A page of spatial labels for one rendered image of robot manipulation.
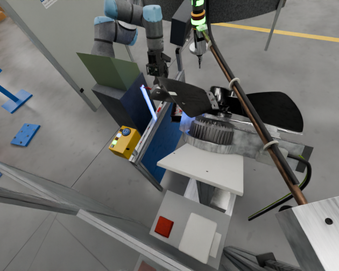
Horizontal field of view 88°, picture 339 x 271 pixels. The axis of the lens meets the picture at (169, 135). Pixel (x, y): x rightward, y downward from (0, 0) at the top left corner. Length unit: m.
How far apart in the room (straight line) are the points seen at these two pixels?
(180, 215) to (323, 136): 1.88
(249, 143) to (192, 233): 0.48
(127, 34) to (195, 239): 1.23
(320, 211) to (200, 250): 0.64
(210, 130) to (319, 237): 0.59
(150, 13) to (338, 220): 0.79
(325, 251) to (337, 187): 1.96
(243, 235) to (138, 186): 1.12
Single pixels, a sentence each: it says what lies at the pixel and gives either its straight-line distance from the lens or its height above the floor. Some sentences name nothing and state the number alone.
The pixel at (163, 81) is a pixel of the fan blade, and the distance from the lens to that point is 0.68.
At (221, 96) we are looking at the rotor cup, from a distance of 0.84.
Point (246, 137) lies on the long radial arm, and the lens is 0.87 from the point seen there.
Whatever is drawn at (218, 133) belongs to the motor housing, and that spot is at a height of 1.17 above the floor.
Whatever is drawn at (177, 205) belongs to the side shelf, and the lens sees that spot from 1.02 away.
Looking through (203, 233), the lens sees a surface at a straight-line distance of 0.90.
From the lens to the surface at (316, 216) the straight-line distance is 0.32.
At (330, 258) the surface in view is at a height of 1.58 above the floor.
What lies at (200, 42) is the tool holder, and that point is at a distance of 0.67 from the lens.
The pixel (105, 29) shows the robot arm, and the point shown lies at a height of 1.35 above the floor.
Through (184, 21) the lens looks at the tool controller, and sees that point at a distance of 1.41.
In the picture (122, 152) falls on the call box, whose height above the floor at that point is 1.07.
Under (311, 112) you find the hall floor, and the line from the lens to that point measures 2.62.
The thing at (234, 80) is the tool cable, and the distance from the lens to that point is 0.44.
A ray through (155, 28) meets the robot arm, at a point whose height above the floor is 1.49.
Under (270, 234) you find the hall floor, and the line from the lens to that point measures 1.95.
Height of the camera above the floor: 1.86
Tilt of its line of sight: 58 degrees down
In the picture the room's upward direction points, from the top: 19 degrees counter-clockwise
